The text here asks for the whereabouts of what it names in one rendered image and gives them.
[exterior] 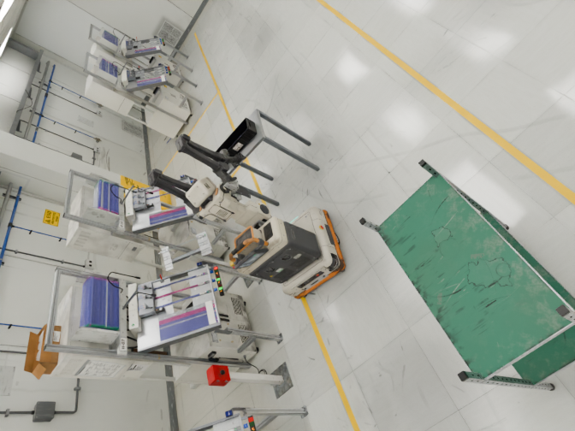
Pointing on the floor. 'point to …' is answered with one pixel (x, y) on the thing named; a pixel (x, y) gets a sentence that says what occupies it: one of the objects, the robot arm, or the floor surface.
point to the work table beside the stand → (271, 145)
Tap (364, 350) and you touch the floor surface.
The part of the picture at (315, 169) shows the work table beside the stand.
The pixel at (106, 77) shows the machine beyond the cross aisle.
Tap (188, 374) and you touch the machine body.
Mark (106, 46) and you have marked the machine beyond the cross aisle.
